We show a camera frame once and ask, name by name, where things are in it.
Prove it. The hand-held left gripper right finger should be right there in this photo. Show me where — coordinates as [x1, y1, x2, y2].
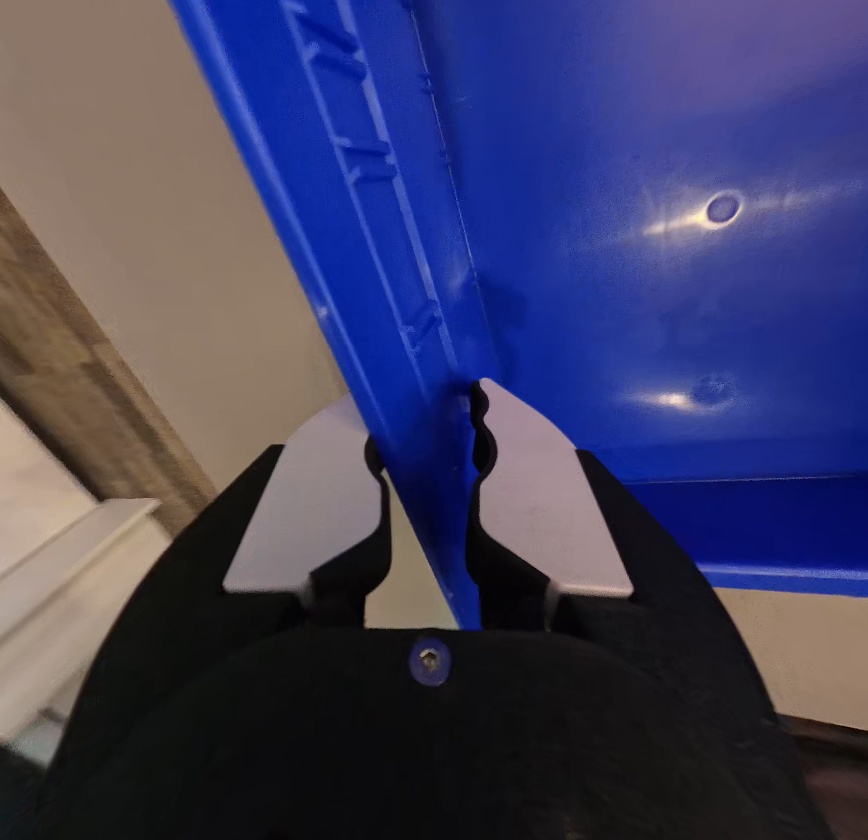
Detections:
[464, 378, 635, 598]

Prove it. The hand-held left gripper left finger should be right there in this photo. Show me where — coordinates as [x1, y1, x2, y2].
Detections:
[222, 394, 394, 595]

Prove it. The blue plastic bin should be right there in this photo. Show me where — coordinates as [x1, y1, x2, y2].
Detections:
[156, 0, 868, 631]

